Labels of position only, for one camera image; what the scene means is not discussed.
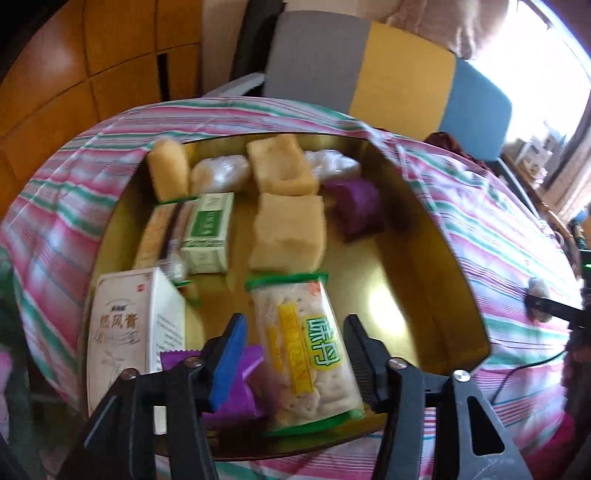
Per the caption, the green-edged cracker packet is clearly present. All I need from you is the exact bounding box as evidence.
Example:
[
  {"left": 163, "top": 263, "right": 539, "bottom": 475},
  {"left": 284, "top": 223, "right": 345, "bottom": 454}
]
[{"left": 244, "top": 272, "right": 368, "bottom": 437}]

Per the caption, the striped tablecloth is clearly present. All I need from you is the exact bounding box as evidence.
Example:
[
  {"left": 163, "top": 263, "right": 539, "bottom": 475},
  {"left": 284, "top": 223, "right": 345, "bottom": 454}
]
[{"left": 0, "top": 96, "right": 585, "bottom": 480}]

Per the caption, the black cable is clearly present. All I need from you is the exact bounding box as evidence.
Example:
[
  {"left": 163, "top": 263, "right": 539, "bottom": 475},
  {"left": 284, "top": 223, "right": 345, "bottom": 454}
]
[{"left": 488, "top": 350, "right": 568, "bottom": 403}]

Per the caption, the dark red cloth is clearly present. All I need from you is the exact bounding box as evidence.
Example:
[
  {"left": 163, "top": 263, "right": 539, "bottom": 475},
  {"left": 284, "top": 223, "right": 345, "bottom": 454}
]
[{"left": 425, "top": 131, "right": 485, "bottom": 167}]

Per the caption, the black rolled mat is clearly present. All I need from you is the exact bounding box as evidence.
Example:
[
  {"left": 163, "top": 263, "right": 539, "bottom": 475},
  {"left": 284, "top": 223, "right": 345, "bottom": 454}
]
[{"left": 231, "top": 0, "right": 287, "bottom": 77}]

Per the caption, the white foam piece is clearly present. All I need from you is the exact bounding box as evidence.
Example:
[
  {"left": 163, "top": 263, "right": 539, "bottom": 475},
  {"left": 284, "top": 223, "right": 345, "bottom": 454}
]
[{"left": 203, "top": 71, "right": 265, "bottom": 99}]

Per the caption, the green white carton box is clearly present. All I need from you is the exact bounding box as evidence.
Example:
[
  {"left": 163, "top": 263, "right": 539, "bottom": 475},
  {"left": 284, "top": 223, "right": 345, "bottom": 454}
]
[{"left": 180, "top": 191, "right": 235, "bottom": 275}]

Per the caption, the grey yellow blue chair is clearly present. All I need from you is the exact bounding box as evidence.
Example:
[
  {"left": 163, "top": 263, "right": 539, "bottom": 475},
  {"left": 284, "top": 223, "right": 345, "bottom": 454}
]
[{"left": 263, "top": 10, "right": 539, "bottom": 215}]

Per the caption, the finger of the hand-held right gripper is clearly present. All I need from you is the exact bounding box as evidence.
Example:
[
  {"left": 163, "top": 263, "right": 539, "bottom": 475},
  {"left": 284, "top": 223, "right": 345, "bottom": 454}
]
[{"left": 524, "top": 295, "right": 591, "bottom": 330}]

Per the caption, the gold tin box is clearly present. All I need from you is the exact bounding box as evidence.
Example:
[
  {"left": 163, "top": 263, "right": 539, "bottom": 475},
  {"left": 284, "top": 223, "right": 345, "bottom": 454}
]
[{"left": 76, "top": 130, "right": 491, "bottom": 462}]

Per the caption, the pink patterned curtain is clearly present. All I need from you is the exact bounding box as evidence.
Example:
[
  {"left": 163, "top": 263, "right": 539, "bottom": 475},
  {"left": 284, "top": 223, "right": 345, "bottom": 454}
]
[{"left": 385, "top": 0, "right": 522, "bottom": 61}]

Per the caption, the yellow sponge cake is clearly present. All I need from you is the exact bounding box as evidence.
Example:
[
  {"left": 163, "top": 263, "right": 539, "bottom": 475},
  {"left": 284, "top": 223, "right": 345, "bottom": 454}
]
[
  {"left": 246, "top": 134, "right": 319, "bottom": 197},
  {"left": 249, "top": 193, "right": 328, "bottom": 273},
  {"left": 147, "top": 137, "right": 191, "bottom": 203}
]

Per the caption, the red garment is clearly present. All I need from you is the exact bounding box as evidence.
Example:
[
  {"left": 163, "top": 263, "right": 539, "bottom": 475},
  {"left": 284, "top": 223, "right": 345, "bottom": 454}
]
[{"left": 526, "top": 323, "right": 591, "bottom": 480}]

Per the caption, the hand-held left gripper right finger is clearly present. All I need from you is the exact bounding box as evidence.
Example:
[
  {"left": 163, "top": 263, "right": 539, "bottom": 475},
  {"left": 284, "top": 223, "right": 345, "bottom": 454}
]
[{"left": 342, "top": 314, "right": 532, "bottom": 480}]

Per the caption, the narrow cracker packet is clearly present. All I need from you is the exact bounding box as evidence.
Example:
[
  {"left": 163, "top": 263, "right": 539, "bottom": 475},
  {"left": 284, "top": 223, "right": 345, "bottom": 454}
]
[{"left": 133, "top": 200, "right": 195, "bottom": 271}]

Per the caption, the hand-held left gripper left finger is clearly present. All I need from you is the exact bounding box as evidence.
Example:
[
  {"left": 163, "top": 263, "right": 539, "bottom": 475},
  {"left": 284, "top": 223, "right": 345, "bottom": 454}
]
[{"left": 55, "top": 313, "right": 249, "bottom": 480}]

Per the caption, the wooden desk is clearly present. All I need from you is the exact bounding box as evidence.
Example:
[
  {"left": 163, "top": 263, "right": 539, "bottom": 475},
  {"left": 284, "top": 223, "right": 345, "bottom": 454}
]
[{"left": 501, "top": 152, "right": 573, "bottom": 241}]

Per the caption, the purple snack packet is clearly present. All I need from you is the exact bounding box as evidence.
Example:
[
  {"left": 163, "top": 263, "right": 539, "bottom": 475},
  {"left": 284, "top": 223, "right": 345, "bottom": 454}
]
[
  {"left": 323, "top": 179, "right": 386, "bottom": 243},
  {"left": 159, "top": 344, "right": 266, "bottom": 423}
]

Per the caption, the pale pink carton box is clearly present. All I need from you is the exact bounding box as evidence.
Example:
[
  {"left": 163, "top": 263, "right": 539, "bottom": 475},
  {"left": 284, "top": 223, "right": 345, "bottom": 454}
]
[{"left": 87, "top": 267, "right": 188, "bottom": 435}]

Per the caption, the wooden wardrobe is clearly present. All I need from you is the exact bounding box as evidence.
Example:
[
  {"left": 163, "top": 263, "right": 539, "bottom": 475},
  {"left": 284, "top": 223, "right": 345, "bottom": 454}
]
[{"left": 0, "top": 0, "right": 204, "bottom": 195}]

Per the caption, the white printed box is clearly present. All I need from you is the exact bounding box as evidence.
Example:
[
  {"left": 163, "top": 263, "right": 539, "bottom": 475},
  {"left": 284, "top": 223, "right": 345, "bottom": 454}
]
[{"left": 517, "top": 136, "right": 561, "bottom": 178}]

